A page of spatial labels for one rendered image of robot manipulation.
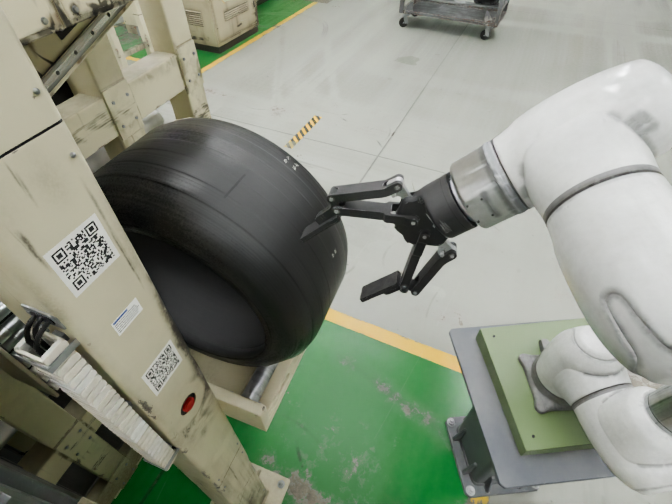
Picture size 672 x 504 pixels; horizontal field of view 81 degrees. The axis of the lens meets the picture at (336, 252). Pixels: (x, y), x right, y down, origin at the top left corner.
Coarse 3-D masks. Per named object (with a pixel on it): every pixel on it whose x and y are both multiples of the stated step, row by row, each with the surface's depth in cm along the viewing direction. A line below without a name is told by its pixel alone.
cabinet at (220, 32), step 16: (192, 0) 443; (208, 0) 435; (224, 0) 455; (240, 0) 479; (192, 16) 457; (208, 16) 448; (224, 16) 462; (240, 16) 487; (256, 16) 515; (192, 32) 472; (208, 32) 463; (224, 32) 471; (240, 32) 497; (208, 48) 480; (224, 48) 482
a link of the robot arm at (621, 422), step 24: (624, 384) 96; (576, 408) 100; (600, 408) 94; (624, 408) 89; (648, 408) 85; (600, 432) 93; (624, 432) 88; (648, 432) 84; (600, 456) 95; (624, 456) 88; (648, 456) 85; (624, 480) 90; (648, 480) 85
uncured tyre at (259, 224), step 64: (192, 128) 75; (128, 192) 66; (192, 192) 64; (256, 192) 69; (320, 192) 80; (192, 256) 67; (256, 256) 66; (320, 256) 77; (192, 320) 109; (256, 320) 111; (320, 320) 82
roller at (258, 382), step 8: (256, 368) 101; (264, 368) 100; (272, 368) 101; (256, 376) 99; (264, 376) 99; (248, 384) 98; (256, 384) 97; (264, 384) 98; (248, 392) 96; (256, 392) 96; (256, 400) 96
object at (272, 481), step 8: (264, 472) 165; (272, 472) 165; (264, 480) 163; (272, 480) 163; (280, 480) 163; (288, 480) 163; (272, 488) 161; (280, 488) 161; (272, 496) 159; (280, 496) 159
